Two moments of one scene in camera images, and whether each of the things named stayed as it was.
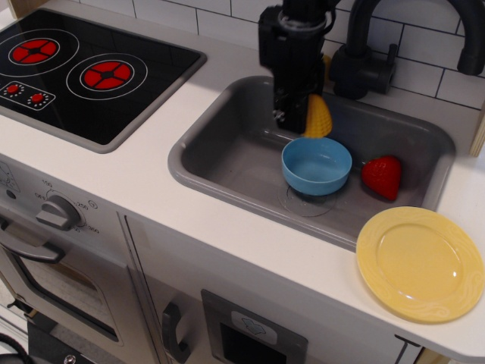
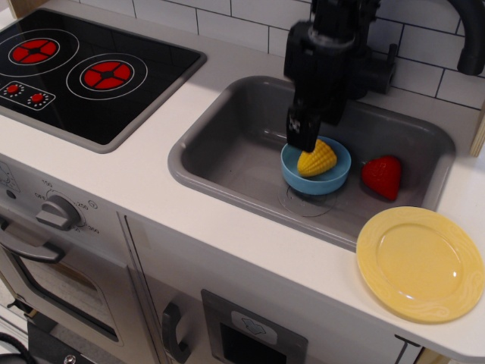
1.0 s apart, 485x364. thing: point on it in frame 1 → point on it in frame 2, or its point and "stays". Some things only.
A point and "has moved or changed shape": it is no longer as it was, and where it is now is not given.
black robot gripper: [292, 42] → [325, 71]
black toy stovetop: [89, 83] stays
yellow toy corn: [319, 122] has moved or changed shape
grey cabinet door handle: [177, 352] stays
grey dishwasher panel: [234, 335] stays
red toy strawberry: [383, 174] stays
